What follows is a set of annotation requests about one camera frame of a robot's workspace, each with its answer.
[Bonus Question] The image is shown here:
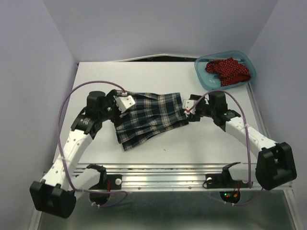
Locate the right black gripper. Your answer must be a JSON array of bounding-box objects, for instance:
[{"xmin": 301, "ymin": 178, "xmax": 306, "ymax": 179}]
[{"xmin": 186, "ymin": 94, "xmax": 216, "ymax": 122}]

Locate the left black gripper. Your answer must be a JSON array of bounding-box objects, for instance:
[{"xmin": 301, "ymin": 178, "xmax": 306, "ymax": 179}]
[{"xmin": 99, "ymin": 90, "xmax": 132, "ymax": 127}]

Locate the navy plaid pleated skirt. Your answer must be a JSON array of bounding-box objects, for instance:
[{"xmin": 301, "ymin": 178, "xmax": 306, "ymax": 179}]
[{"xmin": 114, "ymin": 92, "xmax": 189, "ymax": 151}]

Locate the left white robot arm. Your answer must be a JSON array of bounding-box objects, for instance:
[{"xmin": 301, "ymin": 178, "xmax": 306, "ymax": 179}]
[{"xmin": 30, "ymin": 90, "xmax": 135, "ymax": 219}]

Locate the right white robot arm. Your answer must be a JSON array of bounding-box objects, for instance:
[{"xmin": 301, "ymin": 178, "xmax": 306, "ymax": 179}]
[{"xmin": 183, "ymin": 90, "xmax": 297, "ymax": 191}]

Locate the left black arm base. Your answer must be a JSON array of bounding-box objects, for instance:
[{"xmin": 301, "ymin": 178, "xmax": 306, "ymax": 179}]
[{"xmin": 76, "ymin": 164, "xmax": 122, "ymax": 192}]

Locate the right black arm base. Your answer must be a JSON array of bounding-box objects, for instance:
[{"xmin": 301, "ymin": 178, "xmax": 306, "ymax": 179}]
[{"xmin": 202, "ymin": 162, "xmax": 248, "ymax": 189}]

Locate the red polka dot skirt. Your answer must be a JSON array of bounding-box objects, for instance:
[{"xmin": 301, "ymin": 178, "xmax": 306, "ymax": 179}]
[{"xmin": 205, "ymin": 57, "xmax": 251, "ymax": 87}]

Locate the teal plastic bin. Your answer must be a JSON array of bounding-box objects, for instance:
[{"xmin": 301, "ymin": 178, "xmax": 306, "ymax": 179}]
[{"xmin": 194, "ymin": 50, "xmax": 257, "ymax": 91}]

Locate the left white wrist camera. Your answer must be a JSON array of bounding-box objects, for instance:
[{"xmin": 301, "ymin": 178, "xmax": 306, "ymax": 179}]
[{"xmin": 114, "ymin": 95, "xmax": 136, "ymax": 113}]

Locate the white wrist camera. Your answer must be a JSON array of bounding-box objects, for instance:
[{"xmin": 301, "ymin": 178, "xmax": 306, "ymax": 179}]
[
  {"xmin": 182, "ymin": 99, "xmax": 197, "ymax": 115},
  {"xmin": 114, "ymin": 95, "xmax": 136, "ymax": 113}
]

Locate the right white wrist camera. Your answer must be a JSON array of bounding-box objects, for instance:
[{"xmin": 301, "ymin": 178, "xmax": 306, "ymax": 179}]
[{"xmin": 182, "ymin": 99, "xmax": 197, "ymax": 115}]

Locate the aluminium rail frame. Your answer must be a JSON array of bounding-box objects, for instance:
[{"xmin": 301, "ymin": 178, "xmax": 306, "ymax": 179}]
[{"xmin": 28, "ymin": 83, "xmax": 303, "ymax": 230}]

